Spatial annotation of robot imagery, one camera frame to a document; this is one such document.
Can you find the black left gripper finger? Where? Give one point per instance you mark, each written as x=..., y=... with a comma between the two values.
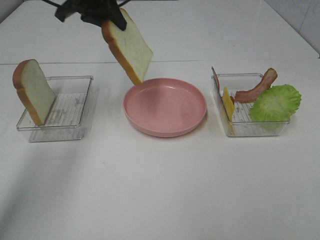
x=120, y=20

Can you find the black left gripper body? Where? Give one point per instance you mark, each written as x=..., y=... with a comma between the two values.
x=95, y=12

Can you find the bread slice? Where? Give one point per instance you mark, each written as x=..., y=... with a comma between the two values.
x=33, y=90
x=128, y=47

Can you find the curved bacon strip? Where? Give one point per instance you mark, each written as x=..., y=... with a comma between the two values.
x=249, y=96

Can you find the green lettuce leaf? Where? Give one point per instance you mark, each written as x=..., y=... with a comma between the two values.
x=276, y=104

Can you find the pink round plate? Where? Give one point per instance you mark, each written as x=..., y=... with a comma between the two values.
x=165, y=107

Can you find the clear plastic bread box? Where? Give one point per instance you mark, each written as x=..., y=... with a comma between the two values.
x=70, y=115

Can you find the yellow cheese slice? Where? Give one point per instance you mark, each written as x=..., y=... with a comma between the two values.
x=229, y=108

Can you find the clear plastic ingredients box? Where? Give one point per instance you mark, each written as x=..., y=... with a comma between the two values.
x=242, y=123

